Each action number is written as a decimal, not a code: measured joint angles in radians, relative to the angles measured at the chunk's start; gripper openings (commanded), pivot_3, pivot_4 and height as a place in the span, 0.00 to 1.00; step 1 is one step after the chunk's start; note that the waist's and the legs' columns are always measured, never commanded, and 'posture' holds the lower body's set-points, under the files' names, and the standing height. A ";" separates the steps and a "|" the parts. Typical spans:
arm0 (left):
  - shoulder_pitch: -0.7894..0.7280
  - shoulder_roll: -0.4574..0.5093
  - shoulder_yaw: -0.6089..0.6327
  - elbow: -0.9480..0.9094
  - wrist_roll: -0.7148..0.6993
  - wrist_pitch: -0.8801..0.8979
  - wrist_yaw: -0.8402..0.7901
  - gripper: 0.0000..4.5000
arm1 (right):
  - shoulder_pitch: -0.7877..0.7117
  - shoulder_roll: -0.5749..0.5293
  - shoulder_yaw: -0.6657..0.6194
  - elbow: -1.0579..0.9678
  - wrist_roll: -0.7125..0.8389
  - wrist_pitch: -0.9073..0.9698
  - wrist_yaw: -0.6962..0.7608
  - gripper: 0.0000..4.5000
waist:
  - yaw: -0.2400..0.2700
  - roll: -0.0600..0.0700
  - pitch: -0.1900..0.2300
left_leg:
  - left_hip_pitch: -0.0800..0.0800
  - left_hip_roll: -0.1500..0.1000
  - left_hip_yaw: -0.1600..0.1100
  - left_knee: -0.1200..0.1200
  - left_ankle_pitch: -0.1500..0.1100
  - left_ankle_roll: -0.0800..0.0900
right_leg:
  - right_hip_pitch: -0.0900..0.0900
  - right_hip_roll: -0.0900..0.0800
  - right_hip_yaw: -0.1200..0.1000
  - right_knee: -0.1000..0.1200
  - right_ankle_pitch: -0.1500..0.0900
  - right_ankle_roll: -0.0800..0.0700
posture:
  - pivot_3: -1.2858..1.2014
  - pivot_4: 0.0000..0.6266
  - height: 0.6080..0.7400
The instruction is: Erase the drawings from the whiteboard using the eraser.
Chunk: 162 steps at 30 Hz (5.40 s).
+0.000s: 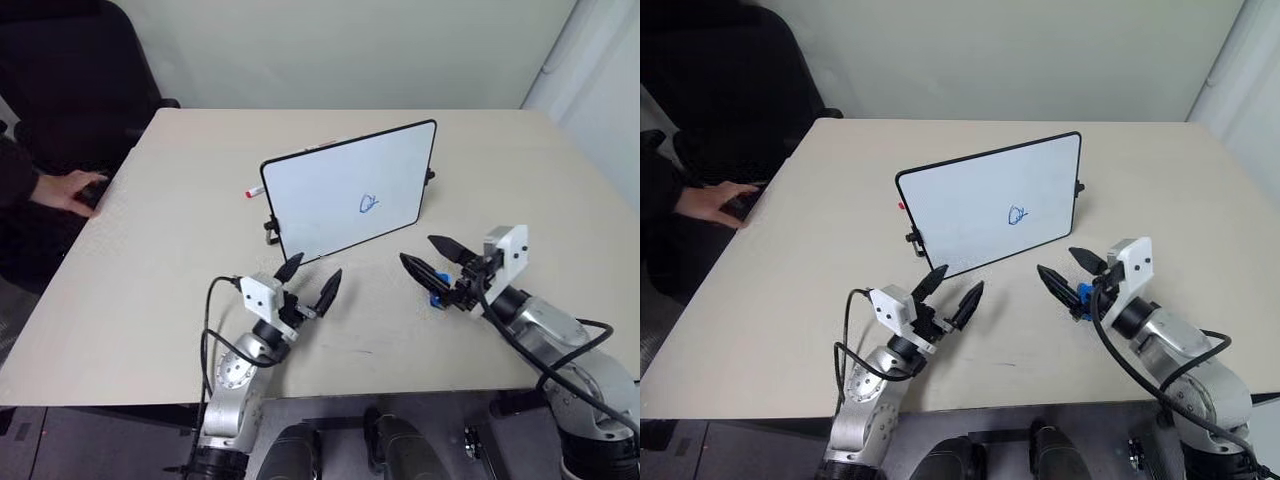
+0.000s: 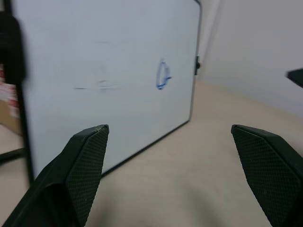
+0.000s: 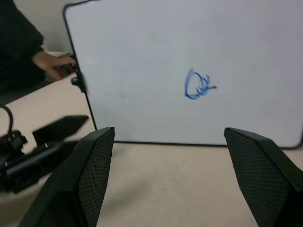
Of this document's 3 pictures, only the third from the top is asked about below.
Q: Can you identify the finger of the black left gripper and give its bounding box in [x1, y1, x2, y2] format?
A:
[32, 115, 90, 146]
[22, 140, 80, 177]

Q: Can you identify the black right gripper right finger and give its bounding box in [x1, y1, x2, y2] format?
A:
[223, 127, 303, 227]

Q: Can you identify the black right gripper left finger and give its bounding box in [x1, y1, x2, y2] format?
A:
[18, 126, 116, 227]

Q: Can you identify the person's bare hand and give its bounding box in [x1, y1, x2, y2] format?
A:
[32, 50, 77, 80]

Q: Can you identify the black whiteboard stand clamp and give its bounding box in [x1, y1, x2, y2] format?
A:
[71, 70, 88, 93]

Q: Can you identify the person's black-sleeved arm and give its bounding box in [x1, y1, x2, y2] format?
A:
[0, 0, 46, 95]

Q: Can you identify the blue marker scribble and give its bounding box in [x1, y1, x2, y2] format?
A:
[184, 68, 218, 100]

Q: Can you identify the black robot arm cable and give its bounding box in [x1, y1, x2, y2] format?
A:
[0, 105, 14, 137]

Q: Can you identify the white whiteboard with black frame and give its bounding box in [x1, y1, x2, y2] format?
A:
[63, 0, 303, 149]

